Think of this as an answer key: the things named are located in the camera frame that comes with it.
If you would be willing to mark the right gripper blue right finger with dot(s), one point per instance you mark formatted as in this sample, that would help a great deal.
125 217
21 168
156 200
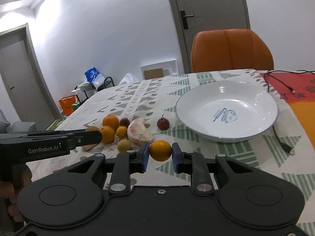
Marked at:
195 165

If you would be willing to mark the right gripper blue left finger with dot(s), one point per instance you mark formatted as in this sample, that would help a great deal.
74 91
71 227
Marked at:
126 164

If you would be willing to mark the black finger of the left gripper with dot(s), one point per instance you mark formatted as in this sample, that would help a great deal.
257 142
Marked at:
79 138

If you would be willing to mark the green yellow round fruit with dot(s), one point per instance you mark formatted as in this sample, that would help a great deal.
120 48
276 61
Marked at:
124 145

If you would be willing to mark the small orange kumquat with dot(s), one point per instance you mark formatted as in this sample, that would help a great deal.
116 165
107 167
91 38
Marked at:
160 150

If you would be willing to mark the peeled pomelo segment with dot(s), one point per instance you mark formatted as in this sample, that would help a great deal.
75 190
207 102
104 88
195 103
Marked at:
138 134
88 147

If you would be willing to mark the large orange mandarin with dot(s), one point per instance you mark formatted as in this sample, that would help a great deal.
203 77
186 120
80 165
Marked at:
111 121

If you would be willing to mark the small yellow kumquat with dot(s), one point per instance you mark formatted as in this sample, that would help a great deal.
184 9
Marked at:
121 132

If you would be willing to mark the brown green round fruit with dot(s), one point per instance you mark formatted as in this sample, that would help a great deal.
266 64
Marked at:
92 128

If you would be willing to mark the person's left hand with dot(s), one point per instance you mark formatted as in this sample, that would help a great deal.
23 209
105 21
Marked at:
12 181

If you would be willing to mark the grey sofa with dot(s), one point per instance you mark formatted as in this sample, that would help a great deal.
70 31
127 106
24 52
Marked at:
16 127

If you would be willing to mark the orange storage box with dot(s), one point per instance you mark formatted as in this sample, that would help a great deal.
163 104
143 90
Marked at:
66 104

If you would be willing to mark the dark red small apple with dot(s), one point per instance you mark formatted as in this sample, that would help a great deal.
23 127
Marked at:
125 122

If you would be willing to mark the black metal rack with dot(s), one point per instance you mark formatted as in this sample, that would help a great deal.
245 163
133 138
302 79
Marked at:
85 90

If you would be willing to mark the red crabapple with stem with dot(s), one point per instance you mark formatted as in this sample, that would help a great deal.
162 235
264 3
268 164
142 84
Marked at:
163 123

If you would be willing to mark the blue white plastic bag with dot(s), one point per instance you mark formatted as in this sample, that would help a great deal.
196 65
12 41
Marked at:
94 77

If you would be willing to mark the white enamel bowl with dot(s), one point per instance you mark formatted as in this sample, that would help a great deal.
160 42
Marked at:
227 111

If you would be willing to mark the clear plastic bag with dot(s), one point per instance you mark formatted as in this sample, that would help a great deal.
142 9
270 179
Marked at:
128 79

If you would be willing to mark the grey left door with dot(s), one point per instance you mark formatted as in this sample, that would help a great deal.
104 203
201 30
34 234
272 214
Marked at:
23 79

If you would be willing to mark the patterned white tablecloth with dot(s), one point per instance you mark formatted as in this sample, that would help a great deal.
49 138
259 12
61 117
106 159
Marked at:
287 153

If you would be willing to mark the orange leather chair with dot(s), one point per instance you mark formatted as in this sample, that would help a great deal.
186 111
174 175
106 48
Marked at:
229 49

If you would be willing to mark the red orange cat mat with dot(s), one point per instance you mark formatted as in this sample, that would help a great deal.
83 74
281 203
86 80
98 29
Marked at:
296 88

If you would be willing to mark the white foam packaging frame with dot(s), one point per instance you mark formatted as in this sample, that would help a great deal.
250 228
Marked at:
159 70

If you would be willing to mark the grey door with handle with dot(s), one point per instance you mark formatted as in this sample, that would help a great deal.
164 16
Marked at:
192 16

